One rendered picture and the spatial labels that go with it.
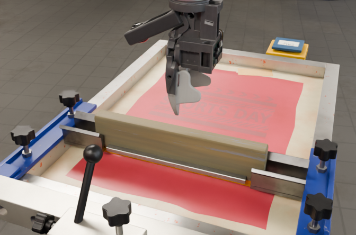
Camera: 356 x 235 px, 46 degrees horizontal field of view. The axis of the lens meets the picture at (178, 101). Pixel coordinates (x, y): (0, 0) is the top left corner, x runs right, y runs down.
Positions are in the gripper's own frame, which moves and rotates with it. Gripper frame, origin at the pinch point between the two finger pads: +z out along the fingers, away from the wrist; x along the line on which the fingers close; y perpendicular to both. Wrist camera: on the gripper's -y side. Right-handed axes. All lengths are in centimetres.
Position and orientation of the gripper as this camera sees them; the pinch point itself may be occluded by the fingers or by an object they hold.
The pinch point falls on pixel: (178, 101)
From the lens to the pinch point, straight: 79.1
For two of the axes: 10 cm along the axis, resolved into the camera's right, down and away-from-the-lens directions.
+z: 0.0, 8.6, 5.0
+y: 9.4, 1.7, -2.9
